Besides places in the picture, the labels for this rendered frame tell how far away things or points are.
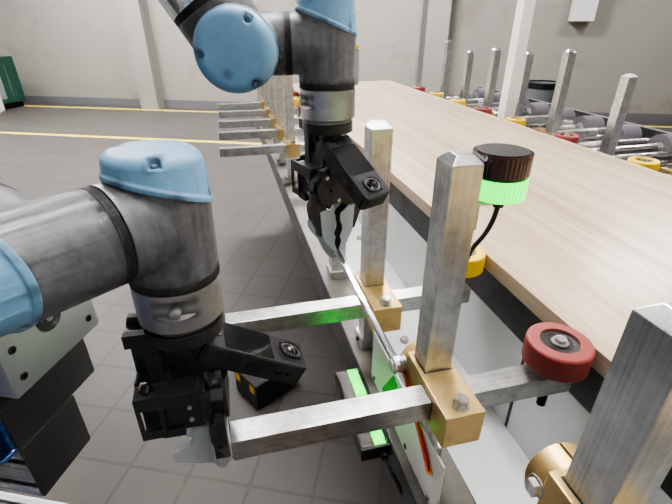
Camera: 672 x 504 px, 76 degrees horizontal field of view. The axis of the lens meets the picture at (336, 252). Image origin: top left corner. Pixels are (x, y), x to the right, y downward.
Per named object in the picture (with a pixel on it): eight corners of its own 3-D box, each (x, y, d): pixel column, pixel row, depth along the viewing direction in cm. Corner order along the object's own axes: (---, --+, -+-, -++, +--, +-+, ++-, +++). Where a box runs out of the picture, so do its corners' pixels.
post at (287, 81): (289, 193, 171) (281, 62, 148) (287, 190, 174) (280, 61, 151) (297, 192, 172) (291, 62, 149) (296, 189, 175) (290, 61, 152)
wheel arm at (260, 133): (219, 142, 176) (218, 132, 174) (219, 140, 179) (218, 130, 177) (323, 136, 185) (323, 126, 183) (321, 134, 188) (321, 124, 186)
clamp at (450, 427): (440, 449, 50) (446, 419, 48) (398, 369, 62) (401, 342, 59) (484, 439, 51) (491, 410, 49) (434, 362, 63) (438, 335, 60)
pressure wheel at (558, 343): (533, 432, 55) (555, 364, 49) (498, 387, 62) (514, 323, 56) (586, 420, 57) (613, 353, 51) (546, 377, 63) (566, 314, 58)
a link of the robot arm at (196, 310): (219, 250, 41) (220, 296, 34) (224, 290, 43) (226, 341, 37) (136, 258, 40) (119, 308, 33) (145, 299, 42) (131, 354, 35)
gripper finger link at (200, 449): (180, 471, 49) (167, 414, 44) (234, 460, 50) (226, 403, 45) (178, 497, 46) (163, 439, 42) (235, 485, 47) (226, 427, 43)
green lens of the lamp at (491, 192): (485, 207, 43) (488, 186, 42) (456, 187, 48) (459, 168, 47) (537, 201, 44) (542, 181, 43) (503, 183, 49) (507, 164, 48)
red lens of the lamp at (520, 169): (489, 183, 42) (493, 161, 41) (459, 165, 47) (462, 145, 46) (542, 178, 43) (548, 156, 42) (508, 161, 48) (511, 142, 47)
